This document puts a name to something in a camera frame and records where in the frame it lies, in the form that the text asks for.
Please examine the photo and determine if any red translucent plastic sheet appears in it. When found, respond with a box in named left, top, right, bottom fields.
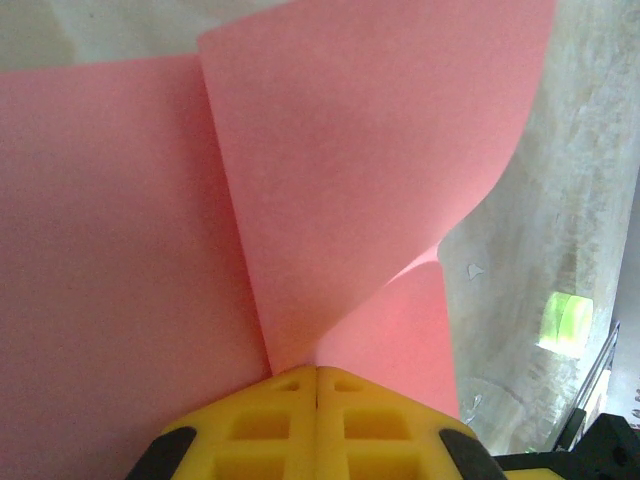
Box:
left=0, top=0, right=559, bottom=480

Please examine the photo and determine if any aluminium frame side rail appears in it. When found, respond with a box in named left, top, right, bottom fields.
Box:
left=569, top=319, right=624, bottom=451

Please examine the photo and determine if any green tape roll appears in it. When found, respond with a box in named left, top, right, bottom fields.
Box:
left=537, top=292, right=594, bottom=359

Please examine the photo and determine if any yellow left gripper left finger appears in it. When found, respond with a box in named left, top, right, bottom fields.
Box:
left=124, top=367, right=318, bottom=480

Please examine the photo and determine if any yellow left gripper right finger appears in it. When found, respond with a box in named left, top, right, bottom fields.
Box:
left=316, top=367, right=504, bottom=480

